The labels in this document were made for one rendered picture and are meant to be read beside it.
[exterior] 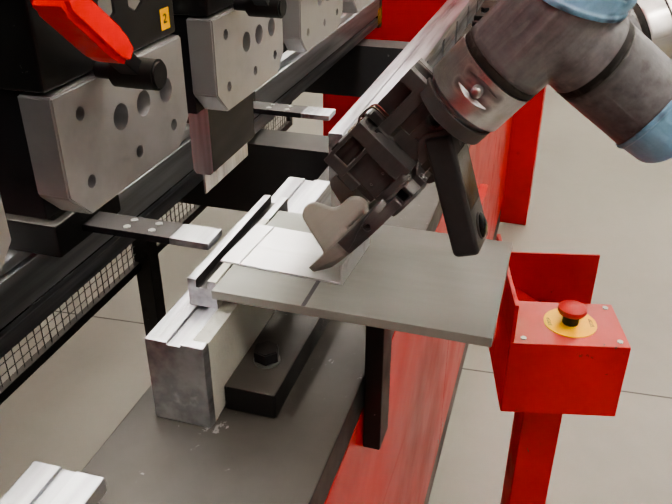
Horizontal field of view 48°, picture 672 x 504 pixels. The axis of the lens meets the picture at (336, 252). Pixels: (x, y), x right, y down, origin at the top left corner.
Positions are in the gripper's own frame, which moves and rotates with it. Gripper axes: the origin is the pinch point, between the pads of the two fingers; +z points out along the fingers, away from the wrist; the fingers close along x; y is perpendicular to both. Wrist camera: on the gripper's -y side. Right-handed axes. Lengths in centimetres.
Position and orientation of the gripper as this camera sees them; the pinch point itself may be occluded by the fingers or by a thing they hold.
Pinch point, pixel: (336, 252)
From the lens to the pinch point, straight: 75.0
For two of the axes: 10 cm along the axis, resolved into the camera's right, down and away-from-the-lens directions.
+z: -6.0, 5.6, 5.7
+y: -7.2, -6.9, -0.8
